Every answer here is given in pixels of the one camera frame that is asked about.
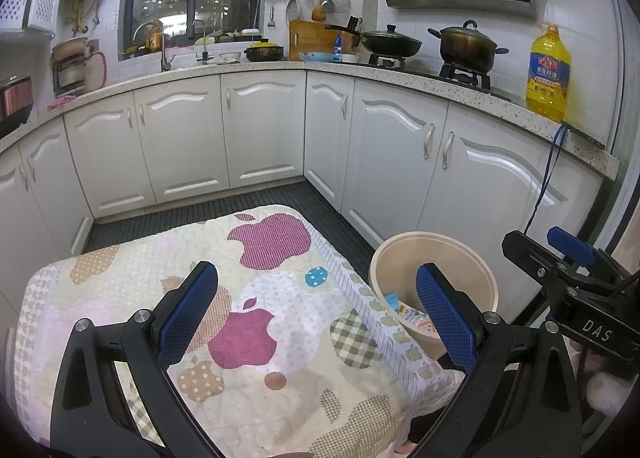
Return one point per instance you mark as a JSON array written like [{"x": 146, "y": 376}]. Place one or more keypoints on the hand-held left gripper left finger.
[{"x": 192, "y": 310}]

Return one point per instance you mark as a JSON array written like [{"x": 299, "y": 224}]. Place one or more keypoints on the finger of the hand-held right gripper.
[
  {"x": 570, "y": 244},
  {"x": 530, "y": 255}
]

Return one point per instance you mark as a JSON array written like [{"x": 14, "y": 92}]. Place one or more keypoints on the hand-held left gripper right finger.
[{"x": 445, "y": 318}]

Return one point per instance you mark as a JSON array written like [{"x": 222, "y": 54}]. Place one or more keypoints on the white printed wrapper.
[{"x": 417, "y": 320}]

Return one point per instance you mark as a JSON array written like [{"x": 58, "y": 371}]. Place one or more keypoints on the blue snack packet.
[{"x": 391, "y": 301}]

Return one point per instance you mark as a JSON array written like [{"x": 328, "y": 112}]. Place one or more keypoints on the beige plastic bin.
[{"x": 430, "y": 248}]

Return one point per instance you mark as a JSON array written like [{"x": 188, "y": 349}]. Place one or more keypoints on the white fluffy cloth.
[{"x": 607, "y": 388}]

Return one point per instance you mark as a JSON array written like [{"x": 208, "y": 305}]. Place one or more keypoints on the printed patchwork blanket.
[{"x": 280, "y": 288}]

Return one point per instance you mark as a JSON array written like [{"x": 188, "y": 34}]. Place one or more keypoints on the dark ribbed floor mat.
[{"x": 200, "y": 208}]

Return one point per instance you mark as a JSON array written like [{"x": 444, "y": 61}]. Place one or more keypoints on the yellow cooking oil bottle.
[{"x": 548, "y": 78}]

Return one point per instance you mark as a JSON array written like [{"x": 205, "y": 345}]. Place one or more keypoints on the gas stove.
[{"x": 465, "y": 77}]

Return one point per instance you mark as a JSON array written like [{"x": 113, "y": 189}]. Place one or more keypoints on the white kitchen base cabinets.
[{"x": 270, "y": 128}]

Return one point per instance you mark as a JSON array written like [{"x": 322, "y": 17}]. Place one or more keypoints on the dark stockpot with lid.
[{"x": 467, "y": 50}]

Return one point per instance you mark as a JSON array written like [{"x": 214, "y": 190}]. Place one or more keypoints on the pink dishcloth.
[{"x": 64, "y": 103}]

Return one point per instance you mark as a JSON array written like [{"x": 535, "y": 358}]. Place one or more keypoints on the black wok with lid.
[{"x": 392, "y": 42}]

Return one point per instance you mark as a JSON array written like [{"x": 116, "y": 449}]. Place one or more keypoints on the slim metal faucet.
[{"x": 202, "y": 45}]

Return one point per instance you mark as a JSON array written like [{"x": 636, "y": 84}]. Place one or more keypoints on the tall metal faucet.
[{"x": 164, "y": 45}]

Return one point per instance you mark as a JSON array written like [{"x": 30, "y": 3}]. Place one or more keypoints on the white dish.
[{"x": 351, "y": 58}]

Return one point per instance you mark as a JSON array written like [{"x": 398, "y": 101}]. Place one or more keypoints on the yellow lid black casserole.
[{"x": 264, "y": 50}]

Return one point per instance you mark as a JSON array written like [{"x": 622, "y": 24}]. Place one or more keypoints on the dark rice cooker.
[{"x": 15, "y": 105}]

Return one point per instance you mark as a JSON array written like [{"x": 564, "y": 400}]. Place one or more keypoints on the stacked clay pots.
[{"x": 70, "y": 68}]

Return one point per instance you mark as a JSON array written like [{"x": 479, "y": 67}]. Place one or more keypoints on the green vegetables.
[{"x": 215, "y": 37}]

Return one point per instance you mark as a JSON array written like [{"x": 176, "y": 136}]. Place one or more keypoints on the orange bottle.
[{"x": 155, "y": 38}]

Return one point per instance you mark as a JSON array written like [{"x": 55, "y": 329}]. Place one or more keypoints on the blue dish soap bottle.
[{"x": 337, "y": 50}]

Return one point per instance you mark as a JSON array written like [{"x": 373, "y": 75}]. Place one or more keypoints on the blue bowl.
[{"x": 315, "y": 57}]

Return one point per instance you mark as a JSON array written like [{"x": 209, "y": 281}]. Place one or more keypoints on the white lidded container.
[{"x": 251, "y": 34}]

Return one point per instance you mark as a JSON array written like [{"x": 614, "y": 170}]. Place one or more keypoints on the wooden cutting board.
[{"x": 310, "y": 38}]

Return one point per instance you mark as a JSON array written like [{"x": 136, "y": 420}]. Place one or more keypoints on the metal peeler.
[{"x": 271, "y": 18}]

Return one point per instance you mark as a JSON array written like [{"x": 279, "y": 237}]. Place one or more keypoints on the yellow gas pipe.
[{"x": 80, "y": 15}]

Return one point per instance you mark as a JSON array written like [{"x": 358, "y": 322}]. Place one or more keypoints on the white hanging plate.
[{"x": 292, "y": 9}]

